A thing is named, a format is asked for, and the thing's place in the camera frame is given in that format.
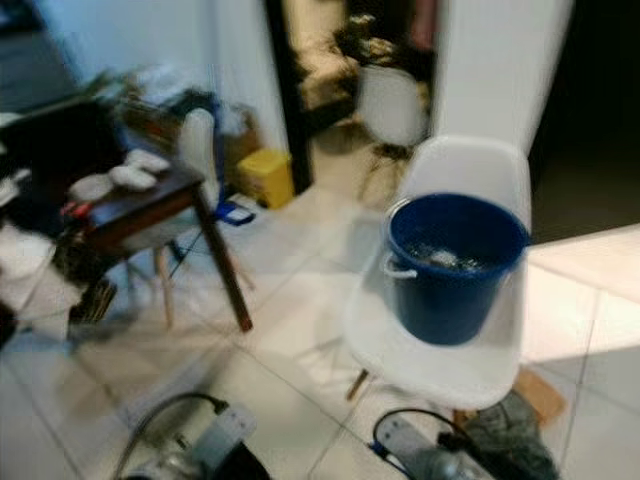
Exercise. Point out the yellow plastic bin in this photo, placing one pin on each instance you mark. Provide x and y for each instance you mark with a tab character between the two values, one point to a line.
265	178

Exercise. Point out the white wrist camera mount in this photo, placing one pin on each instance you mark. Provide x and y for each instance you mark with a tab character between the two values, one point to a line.
410	440
228	428

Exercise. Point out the blue flat mop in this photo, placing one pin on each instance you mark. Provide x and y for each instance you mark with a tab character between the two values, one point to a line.
235	212

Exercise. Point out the blue plastic bucket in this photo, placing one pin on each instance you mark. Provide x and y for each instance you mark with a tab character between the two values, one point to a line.
450	300

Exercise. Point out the grey crumpled cloth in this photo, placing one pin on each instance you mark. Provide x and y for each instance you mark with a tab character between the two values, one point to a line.
510	440

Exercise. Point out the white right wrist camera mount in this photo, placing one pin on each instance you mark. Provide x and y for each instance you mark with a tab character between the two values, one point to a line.
410	440

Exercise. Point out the dark wooden table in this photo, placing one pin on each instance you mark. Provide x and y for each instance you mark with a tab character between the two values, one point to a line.
150	215

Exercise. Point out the white plastic shell chair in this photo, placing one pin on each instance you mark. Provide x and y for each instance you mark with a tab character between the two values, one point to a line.
470	160
390	105
200	140

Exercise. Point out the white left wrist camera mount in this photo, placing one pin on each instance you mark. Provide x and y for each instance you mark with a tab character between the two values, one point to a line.
228	428

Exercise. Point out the white folded cloth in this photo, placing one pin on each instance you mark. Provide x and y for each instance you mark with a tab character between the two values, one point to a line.
130	177

